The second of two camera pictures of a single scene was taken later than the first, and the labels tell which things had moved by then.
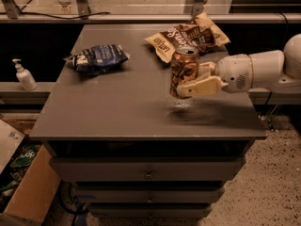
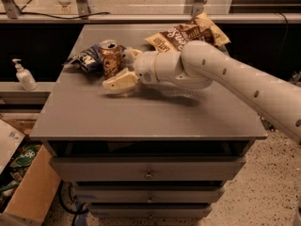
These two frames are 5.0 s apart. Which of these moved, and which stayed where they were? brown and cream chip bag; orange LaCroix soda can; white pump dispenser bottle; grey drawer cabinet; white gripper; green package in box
Moved: white gripper; orange LaCroix soda can
Stayed: white pump dispenser bottle; brown and cream chip bag; grey drawer cabinet; green package in box
